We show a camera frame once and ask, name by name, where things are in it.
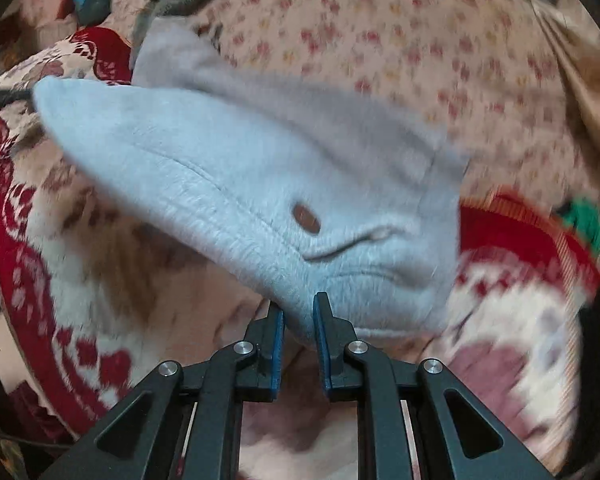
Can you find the green cloth item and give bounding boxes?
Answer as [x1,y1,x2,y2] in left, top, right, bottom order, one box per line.
[554,198,600,257]

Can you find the pink floral quilt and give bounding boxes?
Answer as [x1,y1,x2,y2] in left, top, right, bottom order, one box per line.
[188,0,600,208]

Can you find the red floral plush blanket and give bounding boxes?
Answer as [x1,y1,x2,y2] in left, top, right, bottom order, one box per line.
[0,18,600,479]

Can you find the light grey sweatpants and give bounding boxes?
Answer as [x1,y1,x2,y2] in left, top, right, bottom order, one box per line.
[32,18,467,341]

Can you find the beige satin curtain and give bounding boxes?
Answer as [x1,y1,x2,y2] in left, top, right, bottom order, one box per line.
[531,1,600,184]

